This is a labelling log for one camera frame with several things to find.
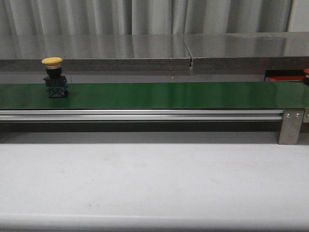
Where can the green conveyor belt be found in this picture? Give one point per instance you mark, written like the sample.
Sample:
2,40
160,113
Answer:
196,95

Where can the grey pleated curtain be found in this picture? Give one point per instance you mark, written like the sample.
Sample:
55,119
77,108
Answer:
71,17

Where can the stainless steel table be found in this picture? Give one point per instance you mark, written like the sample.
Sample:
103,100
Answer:
95,53
249,51

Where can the right stainless steel table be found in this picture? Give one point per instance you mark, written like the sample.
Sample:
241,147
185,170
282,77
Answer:
249,51

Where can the aluminium conveyor side rail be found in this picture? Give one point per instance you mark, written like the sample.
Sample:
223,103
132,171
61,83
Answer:
138,115

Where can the red bin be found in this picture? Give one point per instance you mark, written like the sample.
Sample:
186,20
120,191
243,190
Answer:
293,78

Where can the small steel end bracket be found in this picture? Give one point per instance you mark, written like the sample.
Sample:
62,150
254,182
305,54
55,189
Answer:
306,116

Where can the steel conveyor support bracket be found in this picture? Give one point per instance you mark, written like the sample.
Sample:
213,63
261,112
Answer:
290,127

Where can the left stainless steel table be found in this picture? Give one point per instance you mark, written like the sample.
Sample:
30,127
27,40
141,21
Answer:
95,53

